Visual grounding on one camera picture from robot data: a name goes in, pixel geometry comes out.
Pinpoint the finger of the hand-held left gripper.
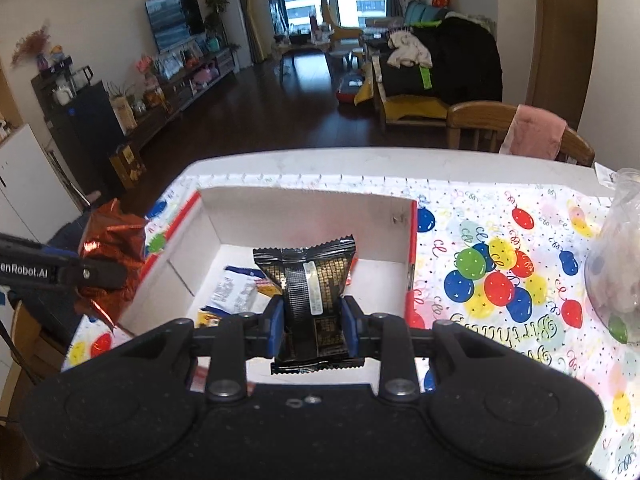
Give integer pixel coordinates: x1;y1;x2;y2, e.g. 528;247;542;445
50;259;129;292
0;232;83;261

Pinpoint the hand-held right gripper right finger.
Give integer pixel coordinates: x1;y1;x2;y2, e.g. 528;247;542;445
340;295;538;403

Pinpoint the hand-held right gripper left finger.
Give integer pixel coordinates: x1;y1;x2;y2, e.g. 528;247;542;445
87;296;287;403

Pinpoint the copper brown foil packet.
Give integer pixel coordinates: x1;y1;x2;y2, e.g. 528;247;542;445
77;199;148;333

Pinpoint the white blue snack packet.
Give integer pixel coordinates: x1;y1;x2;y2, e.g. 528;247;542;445
202;266;273;317

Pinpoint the black gold snack packet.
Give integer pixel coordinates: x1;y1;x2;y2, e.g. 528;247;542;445
252;234;366;375

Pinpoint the white cardboard box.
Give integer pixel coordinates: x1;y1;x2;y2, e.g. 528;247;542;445
116;186;427;393

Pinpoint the dark denim jacket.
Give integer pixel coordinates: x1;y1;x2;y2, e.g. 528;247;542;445
50;212;98;257

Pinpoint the white cabinet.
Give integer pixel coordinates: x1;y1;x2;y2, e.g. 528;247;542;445
0;125;83;241

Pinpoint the brown paper bag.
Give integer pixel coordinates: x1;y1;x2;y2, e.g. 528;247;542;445
109;144;147;188

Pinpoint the black cabinet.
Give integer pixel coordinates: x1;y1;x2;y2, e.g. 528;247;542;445
31;57;126;196

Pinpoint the white paper bag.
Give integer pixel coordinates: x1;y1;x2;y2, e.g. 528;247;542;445
109;92;137;133

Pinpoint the wooden TV cabinet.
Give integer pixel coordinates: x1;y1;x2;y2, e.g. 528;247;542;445
125;47;238;151

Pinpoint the balloon print tablecloth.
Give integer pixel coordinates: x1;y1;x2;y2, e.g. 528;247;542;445
62;172;640;476

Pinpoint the dried flower bouquet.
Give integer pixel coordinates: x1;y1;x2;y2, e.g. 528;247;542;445
12;25;51;68

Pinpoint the wooden bench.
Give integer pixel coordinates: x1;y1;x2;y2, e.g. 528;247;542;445
372;55;451;131

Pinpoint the red blue floor toy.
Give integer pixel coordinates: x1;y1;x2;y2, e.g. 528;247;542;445
336;72;366;103

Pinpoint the television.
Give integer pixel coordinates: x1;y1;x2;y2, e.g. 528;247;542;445
145;0;206;53

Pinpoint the pink cloth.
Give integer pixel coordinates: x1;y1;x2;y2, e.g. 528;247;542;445
499;104;568;161

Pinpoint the clear bag with plastic container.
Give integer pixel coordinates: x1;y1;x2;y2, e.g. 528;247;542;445
584;167;640;346

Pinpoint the wooden coffee table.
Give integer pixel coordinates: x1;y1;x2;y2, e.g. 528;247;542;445
272;30;366;83

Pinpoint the beige garment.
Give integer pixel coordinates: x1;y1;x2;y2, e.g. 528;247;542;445
387;30;433;70

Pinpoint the potted plant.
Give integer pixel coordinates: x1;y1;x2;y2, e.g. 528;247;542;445
205;0;228;36

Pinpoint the black coat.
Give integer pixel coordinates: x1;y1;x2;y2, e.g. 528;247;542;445
385;12;503;106

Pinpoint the white tower air conditioner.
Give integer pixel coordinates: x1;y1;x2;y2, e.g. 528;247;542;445
225;0;253;68

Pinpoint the white paper slip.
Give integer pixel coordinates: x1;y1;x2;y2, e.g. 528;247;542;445
595;162;619;192

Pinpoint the yellow curtain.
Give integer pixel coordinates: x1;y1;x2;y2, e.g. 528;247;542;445
242;0;266;63

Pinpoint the black cable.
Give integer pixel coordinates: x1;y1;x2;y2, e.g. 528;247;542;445
0;320;38;386

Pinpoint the wooden door frame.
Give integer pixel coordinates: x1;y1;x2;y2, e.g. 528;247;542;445
525;0;598;131

